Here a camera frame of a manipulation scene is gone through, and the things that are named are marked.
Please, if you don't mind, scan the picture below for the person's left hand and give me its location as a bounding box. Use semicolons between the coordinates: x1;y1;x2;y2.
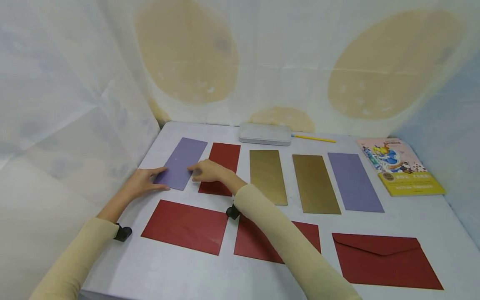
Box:
122;167;171;201

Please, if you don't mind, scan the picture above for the person's right hand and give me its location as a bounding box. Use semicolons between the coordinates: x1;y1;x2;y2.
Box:
187;159;241;195

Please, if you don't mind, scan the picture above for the purple paper card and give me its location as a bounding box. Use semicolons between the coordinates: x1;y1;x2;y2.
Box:
327;152;385;213
153;137;208;191

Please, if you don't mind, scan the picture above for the person's left forearm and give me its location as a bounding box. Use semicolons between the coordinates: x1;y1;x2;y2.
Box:
29;192;132;300

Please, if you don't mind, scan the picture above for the person's right forearm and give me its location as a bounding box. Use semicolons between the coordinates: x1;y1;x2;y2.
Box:
225;175;363;300

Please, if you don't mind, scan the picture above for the red paper card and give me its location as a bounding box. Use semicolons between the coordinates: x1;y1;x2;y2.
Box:
198;142;241;197

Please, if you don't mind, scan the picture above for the red paper envelope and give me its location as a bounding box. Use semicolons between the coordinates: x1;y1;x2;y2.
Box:
332;232;445;291
233;214;322;265
140;199;229;256

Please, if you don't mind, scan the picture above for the gold paper card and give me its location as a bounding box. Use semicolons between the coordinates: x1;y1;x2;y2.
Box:
292;154;342;215
249;149;289;206

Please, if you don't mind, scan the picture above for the grey metal pencil tin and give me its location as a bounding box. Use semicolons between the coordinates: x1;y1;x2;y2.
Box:
238;123;293;147

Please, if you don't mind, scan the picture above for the yellow pencil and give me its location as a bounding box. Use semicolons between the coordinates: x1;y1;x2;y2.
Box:
290;133;337;144

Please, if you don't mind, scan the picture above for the illustrated yellow pink book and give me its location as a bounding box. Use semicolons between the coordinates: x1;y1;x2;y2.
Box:
356;137;446;197

